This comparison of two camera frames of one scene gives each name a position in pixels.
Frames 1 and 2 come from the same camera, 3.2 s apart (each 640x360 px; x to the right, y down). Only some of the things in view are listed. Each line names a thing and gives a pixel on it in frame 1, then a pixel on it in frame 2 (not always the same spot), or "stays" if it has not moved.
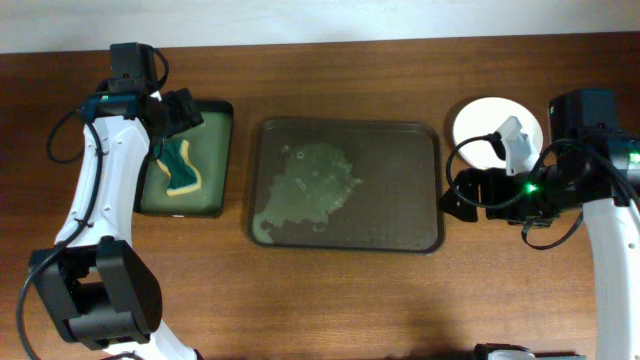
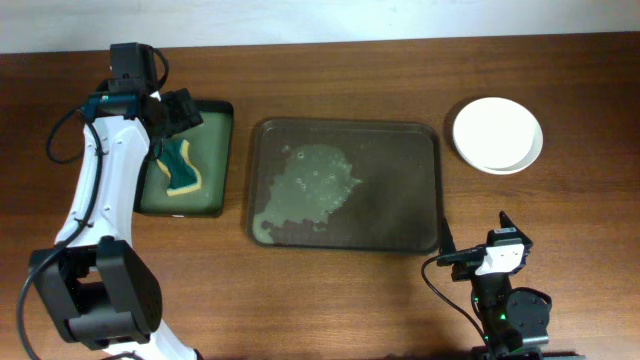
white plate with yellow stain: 485,116 stays
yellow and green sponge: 173,156 stays
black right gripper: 488,178 -> 466,264
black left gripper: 182,104 stays
